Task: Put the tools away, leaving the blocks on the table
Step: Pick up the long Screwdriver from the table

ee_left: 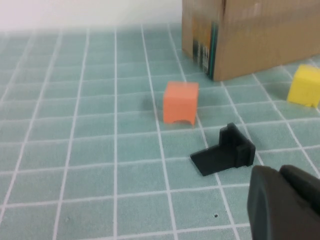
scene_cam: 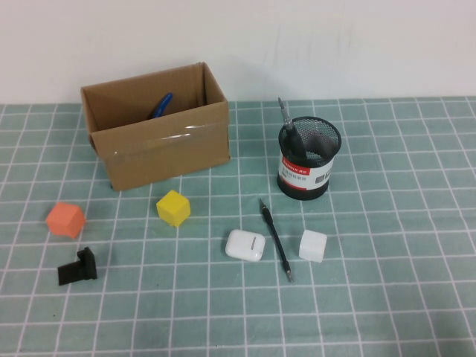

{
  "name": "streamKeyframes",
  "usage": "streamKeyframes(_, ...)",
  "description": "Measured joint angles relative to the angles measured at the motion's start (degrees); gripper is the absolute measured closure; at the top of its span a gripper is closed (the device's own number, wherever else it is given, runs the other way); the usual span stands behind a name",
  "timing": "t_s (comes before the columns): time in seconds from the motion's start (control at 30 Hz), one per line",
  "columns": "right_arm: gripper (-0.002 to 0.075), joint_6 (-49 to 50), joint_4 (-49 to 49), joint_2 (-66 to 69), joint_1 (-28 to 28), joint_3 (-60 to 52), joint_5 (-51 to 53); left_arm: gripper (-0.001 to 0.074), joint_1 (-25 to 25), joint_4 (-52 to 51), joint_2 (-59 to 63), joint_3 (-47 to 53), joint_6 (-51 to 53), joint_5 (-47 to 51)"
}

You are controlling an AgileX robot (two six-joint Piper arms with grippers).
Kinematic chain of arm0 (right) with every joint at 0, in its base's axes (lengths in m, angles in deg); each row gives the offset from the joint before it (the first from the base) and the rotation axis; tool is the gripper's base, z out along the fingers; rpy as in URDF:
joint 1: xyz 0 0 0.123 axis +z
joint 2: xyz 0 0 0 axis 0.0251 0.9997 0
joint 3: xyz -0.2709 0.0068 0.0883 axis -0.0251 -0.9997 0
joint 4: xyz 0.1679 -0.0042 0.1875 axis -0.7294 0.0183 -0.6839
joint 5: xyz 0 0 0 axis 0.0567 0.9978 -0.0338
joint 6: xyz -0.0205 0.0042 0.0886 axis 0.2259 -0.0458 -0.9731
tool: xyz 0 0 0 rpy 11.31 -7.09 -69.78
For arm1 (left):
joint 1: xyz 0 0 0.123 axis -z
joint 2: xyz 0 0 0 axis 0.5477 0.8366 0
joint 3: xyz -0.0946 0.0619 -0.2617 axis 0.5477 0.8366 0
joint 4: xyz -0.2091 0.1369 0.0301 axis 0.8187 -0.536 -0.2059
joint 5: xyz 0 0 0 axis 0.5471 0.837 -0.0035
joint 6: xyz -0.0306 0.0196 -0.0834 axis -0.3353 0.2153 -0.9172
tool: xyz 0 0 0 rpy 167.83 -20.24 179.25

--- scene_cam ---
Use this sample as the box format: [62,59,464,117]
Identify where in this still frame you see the white earbuds case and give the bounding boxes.
[225,228,266,263]

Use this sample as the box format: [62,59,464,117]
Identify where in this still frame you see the brown cardboard box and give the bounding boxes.
[80,61,231,193]

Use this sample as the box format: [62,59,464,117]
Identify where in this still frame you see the white cube block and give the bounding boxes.
[298,229,328,263]

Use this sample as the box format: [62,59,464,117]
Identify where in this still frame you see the black mesh pen holder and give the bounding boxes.
[277,116,342,202]

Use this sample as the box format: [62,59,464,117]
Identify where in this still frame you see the yellow cube block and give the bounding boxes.
[155,190,191,228]

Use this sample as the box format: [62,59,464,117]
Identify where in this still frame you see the blue-handled pliers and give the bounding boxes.
[148,92,174,120]

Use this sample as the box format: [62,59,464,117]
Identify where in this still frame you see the black plastic bracket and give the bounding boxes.
[57,246,98,286]

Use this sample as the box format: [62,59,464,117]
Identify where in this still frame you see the thick black-handled screwdriver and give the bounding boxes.
[277,97,309,161]

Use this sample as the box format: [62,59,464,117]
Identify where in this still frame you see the green checkered tablecloth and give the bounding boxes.
[0,95,476,357]

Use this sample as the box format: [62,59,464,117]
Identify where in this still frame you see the orange cube block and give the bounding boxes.
[45,202,86,239]

